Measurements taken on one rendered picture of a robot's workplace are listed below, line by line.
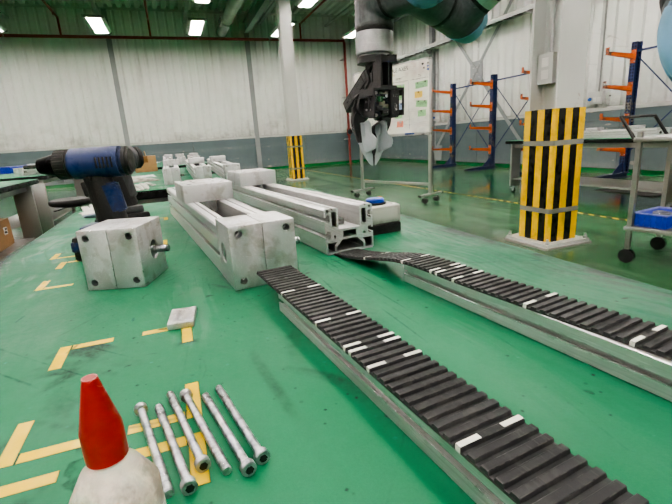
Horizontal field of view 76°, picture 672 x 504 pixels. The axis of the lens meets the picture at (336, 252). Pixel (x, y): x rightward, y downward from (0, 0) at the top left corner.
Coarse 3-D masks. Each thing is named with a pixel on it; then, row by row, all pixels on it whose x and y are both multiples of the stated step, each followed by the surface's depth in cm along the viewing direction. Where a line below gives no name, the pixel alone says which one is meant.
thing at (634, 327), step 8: (632, 320) 38; (640, 320) 38; (616, 328) 37; (624, 328) 37; (632, 328) 36; (640, 328) 36; (648, 328) 37; (608, 336) 36; (616, 336) 35; (624, 336) 35; (632, 336) 36
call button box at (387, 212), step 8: (376, 208) 90; (384, 208) 91; (392, 208) 92; (376, 216) 91; (384, 216) 92; (392, 216) 92; (376, 224) 91; (384, 224) 92; (392, 224) 93; (400, 224) 94; (376, 232) 91; (384, 232) 92
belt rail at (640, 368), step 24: (432, 288) 56; (456, 288) 52; (480, 312) 49; (504, 312) 46; (528, 312) 43; (528, 336) 43; (552, 336) 41; (576, 336) 38; (600, 336) 36; (600, 360) 37; (624, 360) 35; (648, 360) 33; (648, 384) 33
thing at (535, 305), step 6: (552, 294) 45; (558, 294) 45; (534, 300) 43; (540, 300) 43; (546, 300) 44; (552, 300) 43; (558, 300) 43; (564, 300) 44; (522, 306) 43; (528, 306) 43; (534, 306) 42; (540, 306) 42; (546, 306) 42
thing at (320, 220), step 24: (240, 192) 134; (264, 192) 108; (288, 192) 112; (312, 192) 101; (312, 216) 84; (336, 216) 77; (360, 216) 80; (312, 240) 83; (336, 240) 78; (360, 240) 82
